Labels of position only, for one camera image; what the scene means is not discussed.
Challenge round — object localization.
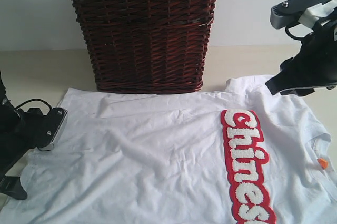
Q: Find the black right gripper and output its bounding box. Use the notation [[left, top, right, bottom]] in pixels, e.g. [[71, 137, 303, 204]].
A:
[[265, 21, 336, 97]]

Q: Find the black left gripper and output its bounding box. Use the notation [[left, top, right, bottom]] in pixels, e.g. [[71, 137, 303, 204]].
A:
[[0, 150, 29, 200]]

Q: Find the white t-shirt red lettering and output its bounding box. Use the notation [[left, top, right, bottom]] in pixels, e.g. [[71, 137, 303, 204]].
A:
[[1, 75, 336, 223]]

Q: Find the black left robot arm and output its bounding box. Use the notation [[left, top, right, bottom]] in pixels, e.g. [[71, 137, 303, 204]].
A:
[[1, 83, 28, 200]]

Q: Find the dark red wicker basket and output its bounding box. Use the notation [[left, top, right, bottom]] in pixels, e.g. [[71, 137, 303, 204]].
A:
[[72, 0, 216, 94]]

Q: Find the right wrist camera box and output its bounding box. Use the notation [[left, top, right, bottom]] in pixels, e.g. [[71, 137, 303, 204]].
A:
[[270, 0, 336, 30]]

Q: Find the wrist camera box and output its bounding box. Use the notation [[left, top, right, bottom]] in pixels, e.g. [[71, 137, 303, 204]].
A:
[[270, 0, 336, 30], [25, 107, 68, 151]]

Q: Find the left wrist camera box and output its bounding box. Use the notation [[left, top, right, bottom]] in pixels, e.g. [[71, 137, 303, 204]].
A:
[[25, 107, 68, 151]]

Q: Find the black cable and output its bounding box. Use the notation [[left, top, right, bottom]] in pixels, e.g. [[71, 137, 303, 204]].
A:
[[14, 98, 53, 115]]

